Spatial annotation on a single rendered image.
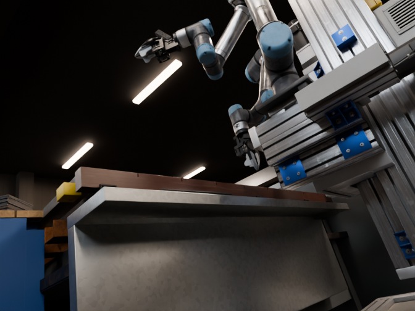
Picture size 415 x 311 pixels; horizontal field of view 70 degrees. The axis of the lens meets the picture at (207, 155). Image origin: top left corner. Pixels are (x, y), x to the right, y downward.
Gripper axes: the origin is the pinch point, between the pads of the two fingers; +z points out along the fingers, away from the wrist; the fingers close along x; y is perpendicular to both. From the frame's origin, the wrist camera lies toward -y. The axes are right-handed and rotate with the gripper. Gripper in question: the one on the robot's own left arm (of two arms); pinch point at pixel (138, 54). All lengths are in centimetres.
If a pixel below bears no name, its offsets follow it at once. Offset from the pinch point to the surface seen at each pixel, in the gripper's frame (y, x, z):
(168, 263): 93, -1, -4
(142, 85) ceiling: -280, 255, 118
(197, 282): 99, 8, -9
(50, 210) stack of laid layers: 65, -2, 37
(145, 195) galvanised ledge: 83, -24, -10
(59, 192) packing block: 69, -16, 21
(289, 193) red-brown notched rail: 56, 74, -45
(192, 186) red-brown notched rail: 65, 14, -10
